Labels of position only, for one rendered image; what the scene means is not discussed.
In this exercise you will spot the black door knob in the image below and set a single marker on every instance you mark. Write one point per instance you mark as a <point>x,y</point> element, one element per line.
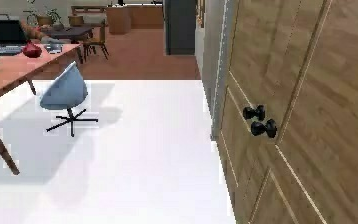
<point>264,128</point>
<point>254,112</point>

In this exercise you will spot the dark grey fridge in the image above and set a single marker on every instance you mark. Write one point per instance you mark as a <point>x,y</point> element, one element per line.
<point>180,26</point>

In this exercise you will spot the brown kitchen counter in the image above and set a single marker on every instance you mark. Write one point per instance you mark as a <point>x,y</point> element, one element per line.
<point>133,16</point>

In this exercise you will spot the wooden panelled door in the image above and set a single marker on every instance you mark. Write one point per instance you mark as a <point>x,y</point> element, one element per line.
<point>287,110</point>

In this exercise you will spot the brown wooden dining chair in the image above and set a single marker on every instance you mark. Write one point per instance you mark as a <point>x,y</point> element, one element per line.
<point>97,41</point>

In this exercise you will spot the blue swivel chair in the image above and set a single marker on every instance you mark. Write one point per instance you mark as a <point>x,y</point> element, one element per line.
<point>65,90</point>

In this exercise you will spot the dark dining table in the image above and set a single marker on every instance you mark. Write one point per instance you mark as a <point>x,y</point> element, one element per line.
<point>70,32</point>

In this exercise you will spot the grey flat remote control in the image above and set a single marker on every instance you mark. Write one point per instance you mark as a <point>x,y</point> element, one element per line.
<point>53,48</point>

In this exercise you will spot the red round vase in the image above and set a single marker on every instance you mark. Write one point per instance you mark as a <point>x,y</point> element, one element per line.
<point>31,50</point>

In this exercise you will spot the green house plant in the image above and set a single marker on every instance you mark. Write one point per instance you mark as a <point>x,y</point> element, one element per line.
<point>43,15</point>

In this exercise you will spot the brown wooden desk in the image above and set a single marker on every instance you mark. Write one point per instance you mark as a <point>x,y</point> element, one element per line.
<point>13,68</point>

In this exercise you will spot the black laptop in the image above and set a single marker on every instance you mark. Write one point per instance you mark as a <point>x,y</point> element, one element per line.
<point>5,35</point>

